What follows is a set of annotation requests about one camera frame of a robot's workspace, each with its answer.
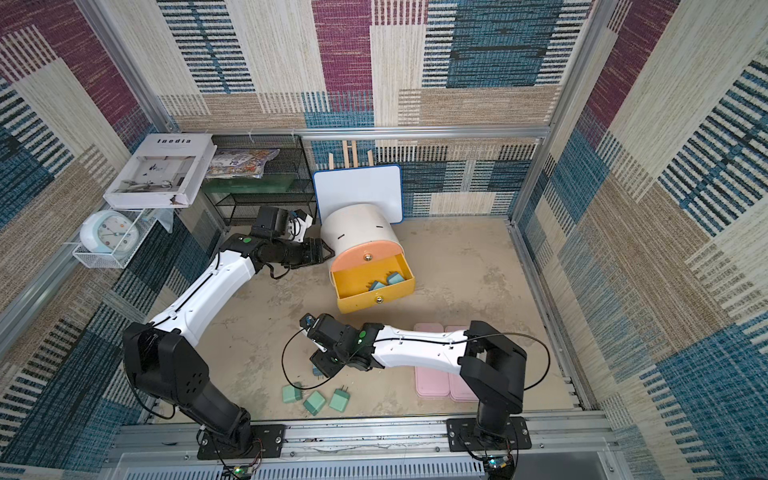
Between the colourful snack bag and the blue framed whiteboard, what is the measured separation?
184mm

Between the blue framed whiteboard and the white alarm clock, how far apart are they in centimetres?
51

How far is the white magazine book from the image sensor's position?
714mm
